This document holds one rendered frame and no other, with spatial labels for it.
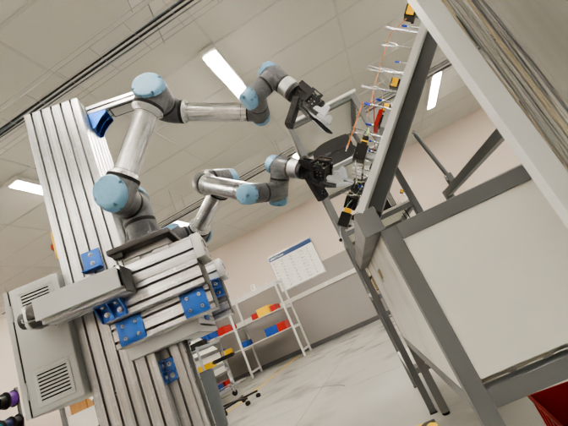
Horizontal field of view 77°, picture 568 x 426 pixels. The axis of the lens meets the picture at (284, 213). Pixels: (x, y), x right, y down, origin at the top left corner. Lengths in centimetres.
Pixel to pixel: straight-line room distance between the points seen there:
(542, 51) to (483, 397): 67
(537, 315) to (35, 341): 157
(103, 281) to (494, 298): 108
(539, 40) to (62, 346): 160
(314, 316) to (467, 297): 814
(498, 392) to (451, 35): 71
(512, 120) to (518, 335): 51
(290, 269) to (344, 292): 144
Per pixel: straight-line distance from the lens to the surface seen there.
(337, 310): 887
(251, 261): 948
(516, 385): 97
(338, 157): 237
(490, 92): 63
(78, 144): 189
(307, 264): 896
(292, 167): 132
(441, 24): 68
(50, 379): 163
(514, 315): 96
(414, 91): 122
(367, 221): 92
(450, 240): 94
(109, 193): 133
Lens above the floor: 69
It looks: 16 degrees up
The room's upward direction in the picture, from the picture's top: 25 degrees counter-clockwise
